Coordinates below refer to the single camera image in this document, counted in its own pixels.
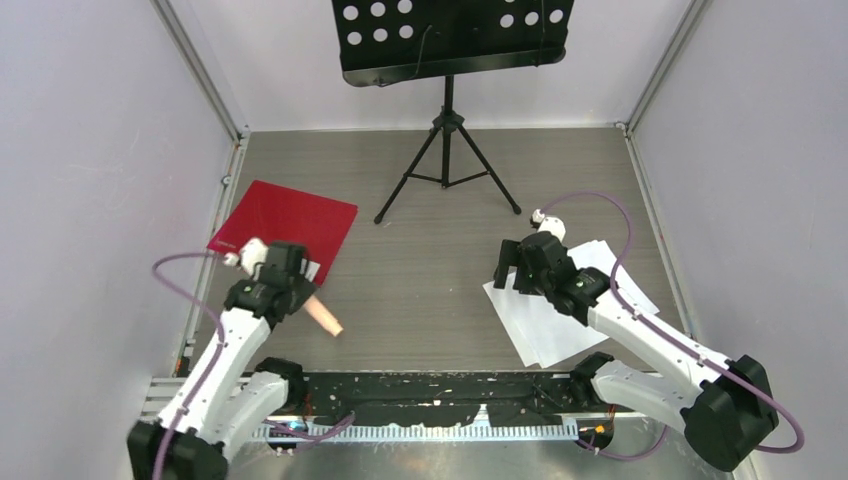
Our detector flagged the pink plastic cylinder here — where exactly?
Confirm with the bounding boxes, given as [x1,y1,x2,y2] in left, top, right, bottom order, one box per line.
[303,295,344,337]

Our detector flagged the stack of white paper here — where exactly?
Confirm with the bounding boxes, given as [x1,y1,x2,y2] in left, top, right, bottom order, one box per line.
[482,240,660,368]

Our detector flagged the red plastic folder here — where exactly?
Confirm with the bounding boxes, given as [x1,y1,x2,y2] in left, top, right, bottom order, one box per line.
[207,180,358,286]

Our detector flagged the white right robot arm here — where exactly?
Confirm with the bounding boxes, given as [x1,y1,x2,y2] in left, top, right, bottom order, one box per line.
[493,230,779,472]

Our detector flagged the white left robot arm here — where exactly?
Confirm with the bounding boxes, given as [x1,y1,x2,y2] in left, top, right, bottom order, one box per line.
[127,238,317,479]

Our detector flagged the black music stand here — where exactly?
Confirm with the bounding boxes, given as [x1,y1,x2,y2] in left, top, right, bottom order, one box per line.
[332,0,575,223]

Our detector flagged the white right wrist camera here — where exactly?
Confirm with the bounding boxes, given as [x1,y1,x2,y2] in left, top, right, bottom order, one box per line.
[530,209,566,243]

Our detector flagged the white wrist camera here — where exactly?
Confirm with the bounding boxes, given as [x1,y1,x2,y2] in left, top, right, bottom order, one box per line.
[223,237,269,278]
[530,209,566,243]

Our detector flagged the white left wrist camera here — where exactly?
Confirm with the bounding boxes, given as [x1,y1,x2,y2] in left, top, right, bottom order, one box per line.
[223,237,269,278]

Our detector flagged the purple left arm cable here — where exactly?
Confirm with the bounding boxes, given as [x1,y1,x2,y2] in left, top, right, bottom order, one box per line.
[150,251,356,480]

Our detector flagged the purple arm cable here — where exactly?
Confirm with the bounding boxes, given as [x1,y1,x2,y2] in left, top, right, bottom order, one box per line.
[529,191,806,456]
[150,251,356,480]

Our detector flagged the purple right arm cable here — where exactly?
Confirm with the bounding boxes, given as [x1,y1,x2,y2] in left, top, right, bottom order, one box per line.
[529,191,806,456]

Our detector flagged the aluminium frame rail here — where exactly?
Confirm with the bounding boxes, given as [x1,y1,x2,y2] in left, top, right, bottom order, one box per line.
[251,421,582,444]

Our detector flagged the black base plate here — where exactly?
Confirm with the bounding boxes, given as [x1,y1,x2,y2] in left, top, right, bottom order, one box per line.
[273,371,613,427]

